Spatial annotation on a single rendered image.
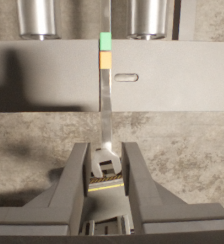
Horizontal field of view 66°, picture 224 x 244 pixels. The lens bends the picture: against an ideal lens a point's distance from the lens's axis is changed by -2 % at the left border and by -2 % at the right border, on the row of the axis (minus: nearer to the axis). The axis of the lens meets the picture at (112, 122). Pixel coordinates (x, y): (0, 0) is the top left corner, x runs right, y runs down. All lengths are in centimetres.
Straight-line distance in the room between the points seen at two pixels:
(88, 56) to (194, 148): 156
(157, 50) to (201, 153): 158
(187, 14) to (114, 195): 115
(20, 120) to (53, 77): 138
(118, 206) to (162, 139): 64
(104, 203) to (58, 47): 127
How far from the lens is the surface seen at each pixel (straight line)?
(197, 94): 26
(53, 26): 53
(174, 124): 156
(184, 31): 68
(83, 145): 15
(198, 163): 181
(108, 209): 146
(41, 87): 24
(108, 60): 22
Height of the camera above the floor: 140
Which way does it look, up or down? 74 degrees down
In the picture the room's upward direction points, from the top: 174 degrees clockwise
